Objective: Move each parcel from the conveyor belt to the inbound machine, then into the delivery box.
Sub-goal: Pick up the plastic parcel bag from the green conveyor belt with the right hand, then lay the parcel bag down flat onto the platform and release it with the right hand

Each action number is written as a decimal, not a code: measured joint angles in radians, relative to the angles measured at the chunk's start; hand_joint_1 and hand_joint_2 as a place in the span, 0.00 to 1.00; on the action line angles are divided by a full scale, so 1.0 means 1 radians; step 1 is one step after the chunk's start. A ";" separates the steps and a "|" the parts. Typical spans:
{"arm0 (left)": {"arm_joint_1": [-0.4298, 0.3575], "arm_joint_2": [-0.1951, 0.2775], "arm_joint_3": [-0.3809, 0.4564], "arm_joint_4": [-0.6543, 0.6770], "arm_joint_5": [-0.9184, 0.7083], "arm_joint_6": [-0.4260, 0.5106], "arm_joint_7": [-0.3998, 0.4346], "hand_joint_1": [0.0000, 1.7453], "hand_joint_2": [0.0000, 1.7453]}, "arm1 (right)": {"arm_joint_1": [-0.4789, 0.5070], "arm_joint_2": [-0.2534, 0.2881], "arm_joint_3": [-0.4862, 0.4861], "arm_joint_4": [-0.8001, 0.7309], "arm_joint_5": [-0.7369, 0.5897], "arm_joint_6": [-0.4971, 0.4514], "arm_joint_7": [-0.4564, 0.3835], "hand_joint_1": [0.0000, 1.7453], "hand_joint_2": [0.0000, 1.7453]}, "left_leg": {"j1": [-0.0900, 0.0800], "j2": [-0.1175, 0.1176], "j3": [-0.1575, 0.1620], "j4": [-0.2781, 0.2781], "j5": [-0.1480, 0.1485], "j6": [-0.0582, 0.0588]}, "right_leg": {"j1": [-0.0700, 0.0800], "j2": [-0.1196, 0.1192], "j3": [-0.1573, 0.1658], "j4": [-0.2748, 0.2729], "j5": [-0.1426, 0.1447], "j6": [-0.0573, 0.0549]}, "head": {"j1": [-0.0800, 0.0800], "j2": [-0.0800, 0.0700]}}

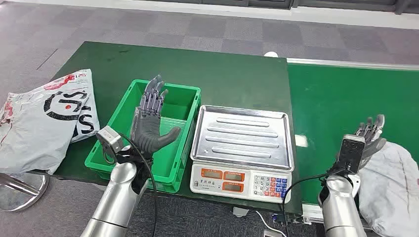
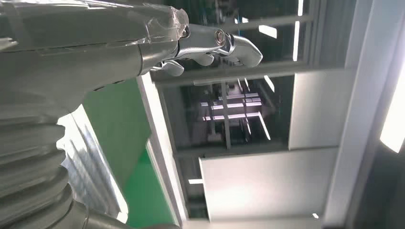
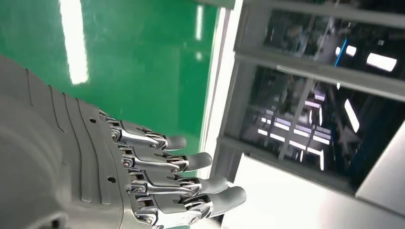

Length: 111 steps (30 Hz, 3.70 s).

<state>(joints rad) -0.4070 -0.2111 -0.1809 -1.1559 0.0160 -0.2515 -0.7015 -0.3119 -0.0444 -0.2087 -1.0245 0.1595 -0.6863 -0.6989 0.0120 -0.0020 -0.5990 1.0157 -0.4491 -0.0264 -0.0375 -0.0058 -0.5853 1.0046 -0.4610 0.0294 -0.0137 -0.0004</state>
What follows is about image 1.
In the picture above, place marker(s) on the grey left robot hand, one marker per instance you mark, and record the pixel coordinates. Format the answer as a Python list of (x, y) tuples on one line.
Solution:
[(147, 130)]

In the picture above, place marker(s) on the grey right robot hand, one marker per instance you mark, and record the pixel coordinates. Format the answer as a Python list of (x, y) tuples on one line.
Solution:
[(374, 130)]

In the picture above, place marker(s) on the grey parcel bag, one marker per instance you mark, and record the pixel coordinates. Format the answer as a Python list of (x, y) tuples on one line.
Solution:
[(392, 183)]

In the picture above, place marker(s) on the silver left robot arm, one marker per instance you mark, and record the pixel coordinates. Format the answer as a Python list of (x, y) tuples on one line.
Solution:
[(121, 196)]

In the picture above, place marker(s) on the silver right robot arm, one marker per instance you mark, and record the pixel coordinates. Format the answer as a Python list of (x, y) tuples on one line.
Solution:
[(340, 209)]

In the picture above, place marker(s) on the green conveyor belt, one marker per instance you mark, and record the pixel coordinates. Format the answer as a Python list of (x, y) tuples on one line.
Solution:
[(334, 98)]

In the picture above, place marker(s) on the conveyor connector block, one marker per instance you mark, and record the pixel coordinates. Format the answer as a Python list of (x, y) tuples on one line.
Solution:
[(280, 218)]

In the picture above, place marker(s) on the green plastic crate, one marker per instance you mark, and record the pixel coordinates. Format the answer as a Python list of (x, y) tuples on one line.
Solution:
[(170, 160)]

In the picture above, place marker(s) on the white printed mailer bag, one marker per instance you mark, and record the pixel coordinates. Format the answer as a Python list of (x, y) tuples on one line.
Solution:
[(93, 111)]

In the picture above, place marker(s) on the white scale with steel tray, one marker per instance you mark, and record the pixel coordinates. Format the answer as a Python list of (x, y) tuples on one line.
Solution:
[(242, 137)]

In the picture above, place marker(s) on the large grey logo mailer bag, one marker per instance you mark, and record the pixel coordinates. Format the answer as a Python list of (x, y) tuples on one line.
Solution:
[(32, 137)]

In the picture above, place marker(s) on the white table foot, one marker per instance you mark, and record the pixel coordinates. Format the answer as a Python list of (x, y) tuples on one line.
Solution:
[(240, 212)]

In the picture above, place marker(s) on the white round cap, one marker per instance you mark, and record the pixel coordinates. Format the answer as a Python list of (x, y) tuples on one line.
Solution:
[(271, 54)]

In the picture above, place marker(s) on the round chrome stand base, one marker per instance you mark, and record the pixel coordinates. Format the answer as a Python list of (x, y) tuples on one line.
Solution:
[(29, 196)]

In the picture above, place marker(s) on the white power strip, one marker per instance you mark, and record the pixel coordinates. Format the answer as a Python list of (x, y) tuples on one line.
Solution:
[(270, 234)]

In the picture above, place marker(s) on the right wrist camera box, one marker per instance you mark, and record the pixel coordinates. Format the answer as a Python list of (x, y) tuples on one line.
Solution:
[(350, 153)]

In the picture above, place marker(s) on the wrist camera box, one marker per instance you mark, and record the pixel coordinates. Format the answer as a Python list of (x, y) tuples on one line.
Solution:
[(109, 139), (350, 153)]

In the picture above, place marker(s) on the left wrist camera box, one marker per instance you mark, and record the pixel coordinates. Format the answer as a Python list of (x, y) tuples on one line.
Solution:
[(109, 139)]

